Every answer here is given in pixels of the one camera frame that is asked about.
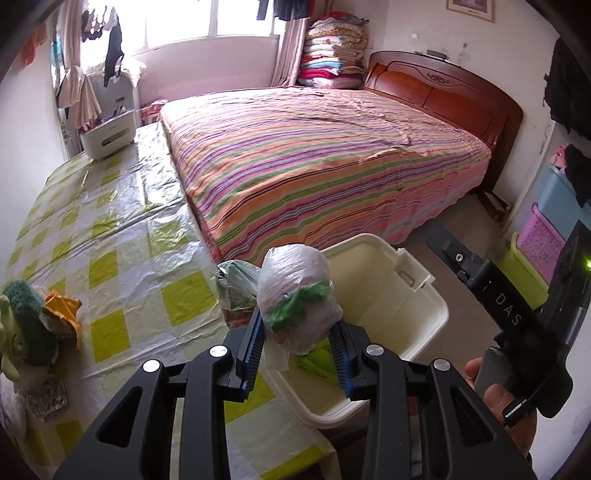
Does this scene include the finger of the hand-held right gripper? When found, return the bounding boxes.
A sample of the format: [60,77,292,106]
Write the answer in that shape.
[425,223,484,280]

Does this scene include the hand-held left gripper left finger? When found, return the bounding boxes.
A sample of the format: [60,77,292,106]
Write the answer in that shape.
[53,305,267,480]

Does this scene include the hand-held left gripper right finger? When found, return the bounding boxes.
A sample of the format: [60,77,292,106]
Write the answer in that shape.
[325,320,539,480]

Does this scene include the white plastic bin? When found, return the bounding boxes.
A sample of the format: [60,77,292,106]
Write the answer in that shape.
[265,233,451,430]

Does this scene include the clear plastic bag with greens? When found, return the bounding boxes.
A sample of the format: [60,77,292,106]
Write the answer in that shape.
[257,246,345,373]

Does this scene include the orange wrapper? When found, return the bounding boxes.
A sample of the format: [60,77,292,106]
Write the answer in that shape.
[43,289,84,350]

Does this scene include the person's right hand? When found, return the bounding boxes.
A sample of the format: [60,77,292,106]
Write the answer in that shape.
[462,357,539,459]

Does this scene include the green packet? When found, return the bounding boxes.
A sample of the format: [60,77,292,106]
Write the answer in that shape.
[298,344,341,385]

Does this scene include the green plastic basket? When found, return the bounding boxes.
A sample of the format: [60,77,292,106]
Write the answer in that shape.
[496,231,550,311]

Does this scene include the green and white snack bag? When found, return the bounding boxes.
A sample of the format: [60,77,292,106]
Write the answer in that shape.
[215,261,262,329]

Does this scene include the pink plastic basket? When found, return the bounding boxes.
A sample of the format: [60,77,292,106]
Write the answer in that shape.
[517,203,567,285]

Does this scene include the blue storage bin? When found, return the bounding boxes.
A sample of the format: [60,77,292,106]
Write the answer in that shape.
[531,164,588,237]

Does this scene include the black cloth on bins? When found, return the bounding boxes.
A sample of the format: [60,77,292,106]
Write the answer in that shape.
[564,144,591,208]

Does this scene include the wooden bed headboard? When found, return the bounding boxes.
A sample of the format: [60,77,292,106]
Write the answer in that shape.
[362,50,525,195]

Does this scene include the striped bed sheet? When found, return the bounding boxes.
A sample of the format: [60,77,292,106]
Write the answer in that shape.
[159,85,491,265]

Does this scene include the black hanging clothes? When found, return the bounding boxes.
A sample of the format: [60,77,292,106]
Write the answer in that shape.
[543,37,591,140]

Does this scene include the grey crumpled paper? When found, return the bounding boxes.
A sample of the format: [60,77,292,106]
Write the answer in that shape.
[25,376,69,424]

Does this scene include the green plush toy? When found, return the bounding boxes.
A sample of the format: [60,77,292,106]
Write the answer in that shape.
[0,280,62,384]

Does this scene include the stack of folded blankets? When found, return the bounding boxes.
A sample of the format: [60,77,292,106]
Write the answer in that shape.
[297,16,370,90]

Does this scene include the pink curtain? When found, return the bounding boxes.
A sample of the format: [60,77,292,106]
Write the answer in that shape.
[270,17,308,88]

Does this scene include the white plastic pot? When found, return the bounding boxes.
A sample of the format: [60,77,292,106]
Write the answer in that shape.
[79,110,140,161]

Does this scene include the white cabinet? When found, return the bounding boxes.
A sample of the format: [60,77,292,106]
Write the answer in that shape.
[90,74,140,117]

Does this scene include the dark clothes on line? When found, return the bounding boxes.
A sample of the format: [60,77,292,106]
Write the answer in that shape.
[257,0,325,22]

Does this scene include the beige hanging garment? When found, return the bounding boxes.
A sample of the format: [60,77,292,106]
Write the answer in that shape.
[57,66,103,131]

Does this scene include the white lace cloth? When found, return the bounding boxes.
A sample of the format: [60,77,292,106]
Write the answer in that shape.
[87,59,148,88]

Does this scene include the black hanging garment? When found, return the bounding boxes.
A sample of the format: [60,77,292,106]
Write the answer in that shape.
[103,14,126,87]

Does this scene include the window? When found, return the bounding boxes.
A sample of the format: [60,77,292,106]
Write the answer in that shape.
[78,0,288,52]

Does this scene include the framed wall picture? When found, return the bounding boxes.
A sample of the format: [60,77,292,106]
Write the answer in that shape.
[445,0,496,23]

